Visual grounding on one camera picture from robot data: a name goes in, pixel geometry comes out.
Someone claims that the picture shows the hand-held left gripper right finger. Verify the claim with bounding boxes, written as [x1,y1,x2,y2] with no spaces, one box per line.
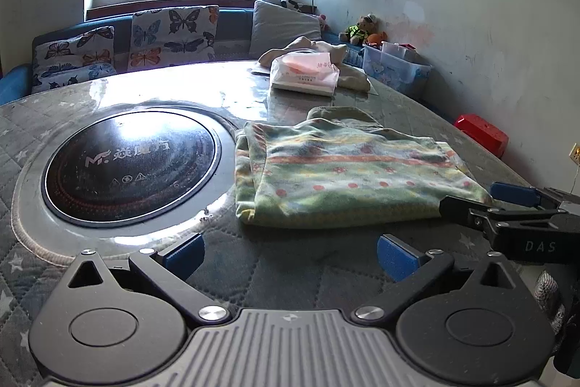
[351,234,523,323]

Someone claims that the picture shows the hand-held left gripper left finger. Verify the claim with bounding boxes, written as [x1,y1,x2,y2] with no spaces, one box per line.
[63,233,233,324]

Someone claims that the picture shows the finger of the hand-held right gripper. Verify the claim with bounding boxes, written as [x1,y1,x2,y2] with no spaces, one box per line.
[439,195,568,240]
[490,182,580,212]

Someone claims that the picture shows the green patterned baby garment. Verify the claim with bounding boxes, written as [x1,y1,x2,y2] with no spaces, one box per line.
[234,106,496,230]

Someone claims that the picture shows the person's right hand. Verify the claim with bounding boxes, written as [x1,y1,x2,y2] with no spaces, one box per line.
[534,269,568,336]

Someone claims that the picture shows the red plastic stool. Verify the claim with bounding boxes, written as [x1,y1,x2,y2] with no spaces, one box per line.
[453,113,510,157]

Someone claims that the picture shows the black round induction cooktop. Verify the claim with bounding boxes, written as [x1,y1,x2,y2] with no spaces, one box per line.
[41,110,218,227]

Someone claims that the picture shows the clear blue storage box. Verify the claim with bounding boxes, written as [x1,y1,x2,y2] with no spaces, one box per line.
[361,41,432,98]

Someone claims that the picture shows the beige cloth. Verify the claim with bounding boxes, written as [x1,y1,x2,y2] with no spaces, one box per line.
[258,36,373,94]

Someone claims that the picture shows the pink tissue pack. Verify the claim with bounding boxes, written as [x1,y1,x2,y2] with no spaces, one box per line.
[270,51,341,98]

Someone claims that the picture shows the teddy bear in green vest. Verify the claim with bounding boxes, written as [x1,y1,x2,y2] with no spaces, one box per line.
[339,12,380,46]

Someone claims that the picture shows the blue sofa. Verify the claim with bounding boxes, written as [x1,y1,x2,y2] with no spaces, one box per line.
[0,7,365,107]

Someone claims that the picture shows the grey pillow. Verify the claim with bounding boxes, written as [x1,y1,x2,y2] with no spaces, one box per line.
[249,0,323,58]

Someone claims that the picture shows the black and white plush toy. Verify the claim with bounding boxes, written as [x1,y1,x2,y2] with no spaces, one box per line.
[260,0,301,12]

